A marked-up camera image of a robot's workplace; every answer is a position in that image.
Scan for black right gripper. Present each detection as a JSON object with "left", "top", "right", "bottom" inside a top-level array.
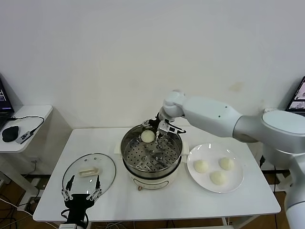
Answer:
[{"left": 142, "top": 116, "right": 168, "bottom": 147}]

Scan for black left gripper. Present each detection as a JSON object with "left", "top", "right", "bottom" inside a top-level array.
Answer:
[{"left": 61, "top": 175, "right": 102, "bottom": 224}]

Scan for white steamed baozi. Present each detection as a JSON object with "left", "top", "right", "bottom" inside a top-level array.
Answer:
[
  {"left": 209, "top": 170, "right": 226, "bottom": 186},
  {"left": 219, "top": 156, "right": 235, "bottom": 171},
  {"left": 140, "top": 130, "right": 155, "bottom": 144},
  {"left": 193, "top": 159, "right": 210, "bottom": 173}
]

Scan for glass lid with cream handle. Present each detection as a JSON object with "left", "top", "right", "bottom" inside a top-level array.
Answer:
[{"left": 62, "top": 153, "right": 117, "bottom": 202}]

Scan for perforated steel steamer basket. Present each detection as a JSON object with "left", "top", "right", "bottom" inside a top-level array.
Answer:
[{"left": 120, "top": 123, "right": 183, "bottom": 174}]

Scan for cream electric cooking pot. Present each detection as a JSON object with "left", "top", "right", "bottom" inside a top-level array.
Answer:
[{"left": 114, "top": 140, "right": 190, "bottom": 192}]

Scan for white round plate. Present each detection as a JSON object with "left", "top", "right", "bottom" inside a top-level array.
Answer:
[{"left": 186, "top": 143, "right": 245, "bottom": 194}]

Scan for grey usb hub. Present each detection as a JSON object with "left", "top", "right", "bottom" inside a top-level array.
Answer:
[{"left": 15, "top": 130, "right": 33, "bottom": 145}]

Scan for white side table with mouse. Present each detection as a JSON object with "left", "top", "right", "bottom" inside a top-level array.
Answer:
[{"left": 0, "top": 104, "right": 53, "bottom": 210}]

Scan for black computer mouse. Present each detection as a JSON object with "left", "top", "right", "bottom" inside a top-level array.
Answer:
[{"left": 1, "top": 125, "right": 20, "bottom": 143}]

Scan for black laptop with dark screen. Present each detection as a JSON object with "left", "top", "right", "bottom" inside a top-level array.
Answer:
[{"left": 0, "top": 73, "right": 15, "bottom": 132}]

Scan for white side table with label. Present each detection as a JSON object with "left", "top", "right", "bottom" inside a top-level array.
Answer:
[{"left": 263, "top": 107, "right": 290, "bottom": 193}]

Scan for grey laptop with bright screen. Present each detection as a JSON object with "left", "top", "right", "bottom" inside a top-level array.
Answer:
[{"left": 285, "top": 76, "right": 305, "bottom": 112}]

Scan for white cable bundle under table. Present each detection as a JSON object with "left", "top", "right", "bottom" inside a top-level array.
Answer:
[{"left": 92, "top": 221, "right": 126, "bottom": 229}]

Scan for white floor cable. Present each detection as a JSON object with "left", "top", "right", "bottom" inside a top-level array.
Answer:
[{"left": 0, "top": 198, "right": 34, "bottom": 215}]

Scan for black floor cables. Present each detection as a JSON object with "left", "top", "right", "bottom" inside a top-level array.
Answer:
[{"left": 0, "top": 206, "right": 17, "bottom": 229}]

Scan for black usb hub cable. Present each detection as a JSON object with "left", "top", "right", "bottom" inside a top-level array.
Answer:
[{"left": 9, "top": 115, "right": 45, "bottom": 135}]

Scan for black cable with adapter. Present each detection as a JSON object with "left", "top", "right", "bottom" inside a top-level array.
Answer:
[{"left": 259, "top": 154, "right": 278, "bottom": 193}]

